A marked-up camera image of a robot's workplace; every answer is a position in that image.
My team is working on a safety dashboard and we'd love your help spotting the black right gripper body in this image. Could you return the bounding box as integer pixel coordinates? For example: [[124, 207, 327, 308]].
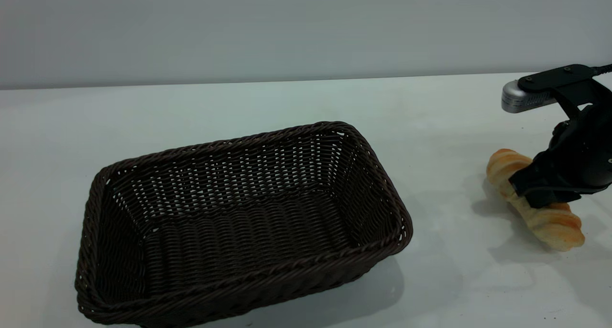
[[540, 82, 612, 193]]

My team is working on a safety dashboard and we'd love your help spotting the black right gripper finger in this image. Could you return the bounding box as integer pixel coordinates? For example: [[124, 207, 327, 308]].
[[524, 191, 581, 209], [509, 163, 555, 197]]

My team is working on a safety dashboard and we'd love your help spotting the golden ridged bread roll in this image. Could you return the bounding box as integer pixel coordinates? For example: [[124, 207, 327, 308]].
[[486, 149, 585, 252]]

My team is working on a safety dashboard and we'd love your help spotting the dark brown wicker basket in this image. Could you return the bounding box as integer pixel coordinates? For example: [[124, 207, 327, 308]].
[[75, 121, 413, 328]]

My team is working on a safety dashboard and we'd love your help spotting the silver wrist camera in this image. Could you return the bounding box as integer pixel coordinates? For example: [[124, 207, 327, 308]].
[[501, 80, 557, 113]]

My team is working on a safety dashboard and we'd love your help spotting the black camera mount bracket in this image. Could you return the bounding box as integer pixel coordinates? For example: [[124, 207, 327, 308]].
[[518, 64, 598, 119]]

